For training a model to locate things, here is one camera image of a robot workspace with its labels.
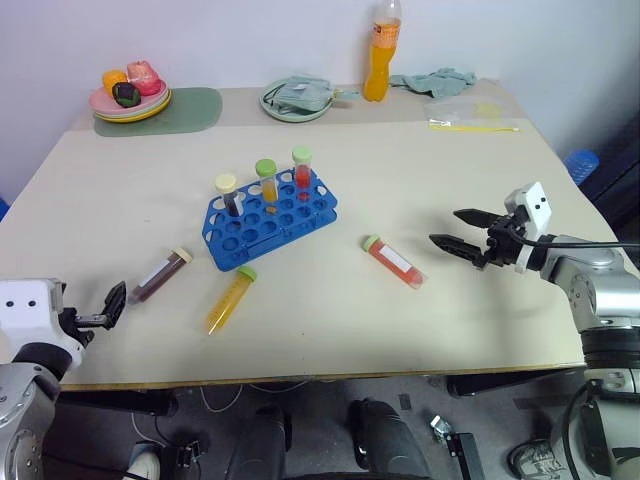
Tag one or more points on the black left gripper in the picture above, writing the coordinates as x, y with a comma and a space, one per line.
87, 321

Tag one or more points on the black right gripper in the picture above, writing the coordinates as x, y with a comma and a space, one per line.
505, 242

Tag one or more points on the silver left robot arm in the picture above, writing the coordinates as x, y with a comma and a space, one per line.
20, 425

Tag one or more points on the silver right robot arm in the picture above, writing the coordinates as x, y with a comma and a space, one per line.
600, 295

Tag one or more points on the cream cap dark liquid tube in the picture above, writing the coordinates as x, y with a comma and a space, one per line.
160, 274
230, 192

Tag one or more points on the green cap red liquid tube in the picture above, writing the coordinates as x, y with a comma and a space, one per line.
397, 261
302, 167

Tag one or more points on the green cap yellow liquid tube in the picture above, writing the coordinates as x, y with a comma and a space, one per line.
231, 299

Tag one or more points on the blue test tube rack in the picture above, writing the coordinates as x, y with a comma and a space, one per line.
280, 225

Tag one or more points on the green cap orange liquid tube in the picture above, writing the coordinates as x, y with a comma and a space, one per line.
267, 180

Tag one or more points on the clear plastic zip bag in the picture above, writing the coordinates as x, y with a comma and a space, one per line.
470, 117

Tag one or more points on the blue ribbed plastic container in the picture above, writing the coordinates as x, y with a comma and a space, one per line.
582, 167

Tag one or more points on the crumpled green cloth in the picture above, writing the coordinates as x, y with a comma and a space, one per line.
435, 82

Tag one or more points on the black furniture piece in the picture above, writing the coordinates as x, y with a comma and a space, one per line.
617, 170

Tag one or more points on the white shoe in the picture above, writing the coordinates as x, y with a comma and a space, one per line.
146, 465

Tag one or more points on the small black floor device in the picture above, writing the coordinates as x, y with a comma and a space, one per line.
191, 454

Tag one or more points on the beige table mat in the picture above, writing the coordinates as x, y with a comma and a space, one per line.
320, 320

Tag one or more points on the light green stacked plate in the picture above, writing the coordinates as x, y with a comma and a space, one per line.
125, 120

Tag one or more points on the orange drink plastic bottle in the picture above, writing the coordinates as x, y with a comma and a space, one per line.
381, 65

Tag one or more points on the stack of plates with fruit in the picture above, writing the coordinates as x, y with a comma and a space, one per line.
150, 111

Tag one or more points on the caster wheel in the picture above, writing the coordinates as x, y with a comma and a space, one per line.
441, 429

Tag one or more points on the pink plate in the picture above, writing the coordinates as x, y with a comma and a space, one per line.
102, 102

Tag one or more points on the green placemat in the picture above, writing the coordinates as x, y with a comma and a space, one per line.
195, 112

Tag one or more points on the pale green round plate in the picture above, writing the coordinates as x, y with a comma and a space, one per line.
295, 115

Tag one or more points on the dark green toy fruit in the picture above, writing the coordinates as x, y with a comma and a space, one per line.
125, 95

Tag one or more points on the grey-green fabric pouch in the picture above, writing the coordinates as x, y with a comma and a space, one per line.
300, 95

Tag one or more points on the dark rounded shape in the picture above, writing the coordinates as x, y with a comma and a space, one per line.
385, 440

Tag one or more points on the orange toy fruit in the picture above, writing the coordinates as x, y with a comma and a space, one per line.
112, 80

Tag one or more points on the pink toy cake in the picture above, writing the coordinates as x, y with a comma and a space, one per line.
145, 77

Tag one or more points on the grey sneaker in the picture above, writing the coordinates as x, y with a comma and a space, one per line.
532, 460

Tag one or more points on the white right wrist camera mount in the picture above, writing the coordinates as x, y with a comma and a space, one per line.
536, 210

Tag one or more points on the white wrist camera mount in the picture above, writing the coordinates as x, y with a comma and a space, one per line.
536, 210
30, 325

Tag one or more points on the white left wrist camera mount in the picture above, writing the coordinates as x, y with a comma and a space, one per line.
30, 325

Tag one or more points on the blue object at wall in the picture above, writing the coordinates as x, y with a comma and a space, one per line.
3, 209

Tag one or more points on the black table frame bar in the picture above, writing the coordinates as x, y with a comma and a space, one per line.
510, 385

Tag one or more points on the black floor bracket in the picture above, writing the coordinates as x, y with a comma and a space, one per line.
465, 455

